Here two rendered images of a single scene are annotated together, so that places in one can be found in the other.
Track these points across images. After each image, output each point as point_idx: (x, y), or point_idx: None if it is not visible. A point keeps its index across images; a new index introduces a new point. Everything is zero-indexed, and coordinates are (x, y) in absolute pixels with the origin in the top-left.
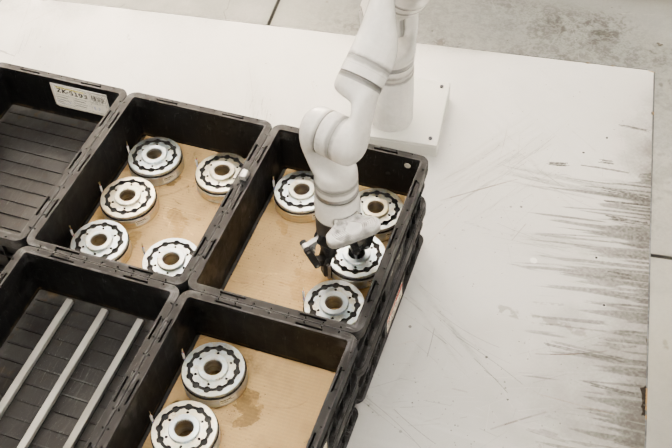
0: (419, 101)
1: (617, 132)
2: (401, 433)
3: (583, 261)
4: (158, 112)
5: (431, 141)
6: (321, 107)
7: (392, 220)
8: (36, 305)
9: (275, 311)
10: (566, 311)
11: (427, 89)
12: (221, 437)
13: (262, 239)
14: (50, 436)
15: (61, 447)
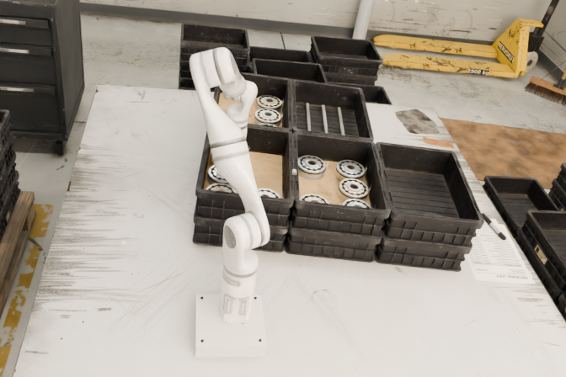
0: (216, 326)
1: (51, 345)
2: (184, 167)
3: (92, 245)
4: None
5: (200, 296)
6: (249, 85)
7: (210, 188)
8: None
9: (248, 125)
10: (105, 219)
11: (213, 337)
12: (254, 123)
13: (275, 186)
14: (317, 120)
15: (311, 118)
